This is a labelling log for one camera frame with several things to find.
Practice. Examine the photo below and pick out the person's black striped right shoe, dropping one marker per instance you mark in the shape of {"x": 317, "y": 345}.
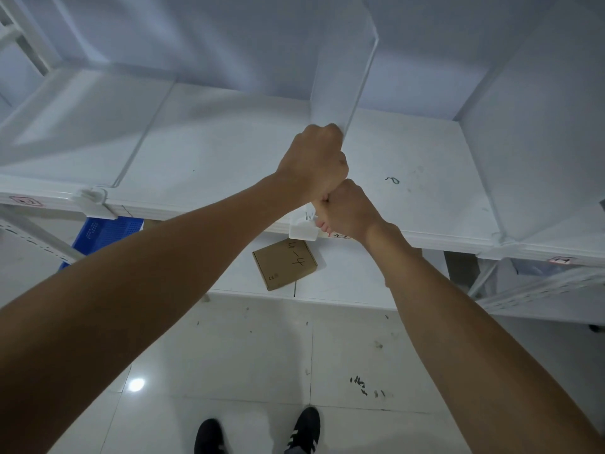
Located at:
{"x": 303, "y": 430}

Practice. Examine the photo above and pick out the person's right fingers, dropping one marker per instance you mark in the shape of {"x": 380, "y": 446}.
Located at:
{"x": 321, "y": 213}

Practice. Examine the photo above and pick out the person's left hand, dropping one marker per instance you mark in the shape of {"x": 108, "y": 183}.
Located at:
{"x": 312, "y": 163}

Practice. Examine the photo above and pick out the clear plastic shelf divider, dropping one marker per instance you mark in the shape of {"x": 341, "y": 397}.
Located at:
{"x": 341, "y": 75}
{"x": 71, "y": 118}
{"x": 534, "y": 137}

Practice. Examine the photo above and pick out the red-bordered shelf label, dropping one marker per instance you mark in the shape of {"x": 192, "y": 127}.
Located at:
{"x": 562, "y": 260}
{"x": 340, "y": 235}
{"x": 26, "y": 201}

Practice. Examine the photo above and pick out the blue plastic crate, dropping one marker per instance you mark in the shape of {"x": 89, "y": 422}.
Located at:
{"x": 101, "y": 231}

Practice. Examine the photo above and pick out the person's right hand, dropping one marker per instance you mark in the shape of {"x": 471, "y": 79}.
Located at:
{"x": 352, "y": 212}

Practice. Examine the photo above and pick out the white plastic divider clip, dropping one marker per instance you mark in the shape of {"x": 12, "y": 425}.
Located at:
{"x": 94, "y": 203}
{"x": 505, "y": 241}
{"x": 301, "y": 229}

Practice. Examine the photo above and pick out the white metal shelving unit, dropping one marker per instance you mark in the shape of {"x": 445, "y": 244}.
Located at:
{"x": 212, "y": 151}

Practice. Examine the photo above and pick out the person's black left shoe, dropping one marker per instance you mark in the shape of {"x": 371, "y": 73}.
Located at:
{"x": 209, "y": 437}

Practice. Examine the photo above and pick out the person's left forearm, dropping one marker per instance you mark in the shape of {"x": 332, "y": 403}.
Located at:
{"x": 142, "y": 297}

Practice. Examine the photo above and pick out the person's right forearm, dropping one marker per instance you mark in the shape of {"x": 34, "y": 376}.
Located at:
{"x": 463, "y": 335}

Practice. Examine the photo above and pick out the person's left fingers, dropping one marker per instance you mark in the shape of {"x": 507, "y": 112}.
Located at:
{"x": 324, "y": 129}

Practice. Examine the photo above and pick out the small brown cardboard box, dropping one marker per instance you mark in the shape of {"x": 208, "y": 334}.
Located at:
{"x": 283, "y": 264}

